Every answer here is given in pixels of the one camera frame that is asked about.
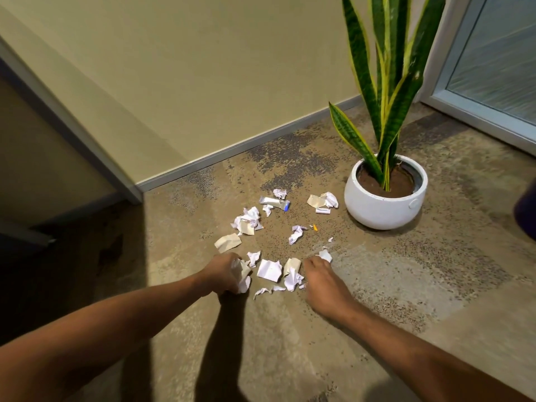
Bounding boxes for person's right hand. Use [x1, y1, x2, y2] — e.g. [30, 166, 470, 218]
[302, 254, 357, 321]

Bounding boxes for person's left hand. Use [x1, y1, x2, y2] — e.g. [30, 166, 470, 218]
[200, 252, 252, 296]

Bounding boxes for large white paper ball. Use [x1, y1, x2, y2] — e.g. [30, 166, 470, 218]
[231, 259, 253, 294]

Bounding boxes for person's left forearm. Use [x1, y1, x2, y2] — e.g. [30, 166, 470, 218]
[0, 272, 219, 402]

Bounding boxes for person's right forearm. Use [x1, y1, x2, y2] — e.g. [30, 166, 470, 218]
[312, 299, 526, 402]

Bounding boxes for flat white paper sheet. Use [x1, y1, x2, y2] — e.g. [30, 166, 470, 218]
[256, 259, 283, 283]

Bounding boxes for scattered white paper scraps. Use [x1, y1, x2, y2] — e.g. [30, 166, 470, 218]
[231, 188, 340, 300]

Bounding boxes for round white plant pot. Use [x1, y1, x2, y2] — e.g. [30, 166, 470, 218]
[344, 154, 429, 231]

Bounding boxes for grey baseboard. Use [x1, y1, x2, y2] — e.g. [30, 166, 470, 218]
[136, 94, 366, 193]

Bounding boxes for brown potting soil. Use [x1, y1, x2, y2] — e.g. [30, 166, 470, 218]
[357, 161, 416, 200]

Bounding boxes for green snake plant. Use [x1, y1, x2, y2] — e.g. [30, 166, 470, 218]
[329, 0, 447, 193]

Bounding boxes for dark round object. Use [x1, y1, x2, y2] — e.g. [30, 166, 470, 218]
[513, 179, 536, 241]

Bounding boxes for frosted glass door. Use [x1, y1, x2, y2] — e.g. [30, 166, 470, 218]
[419, 0, 536, 157]

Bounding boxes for grey door frame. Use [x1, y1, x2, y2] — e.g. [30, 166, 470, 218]
[0, 37, 145, 205]

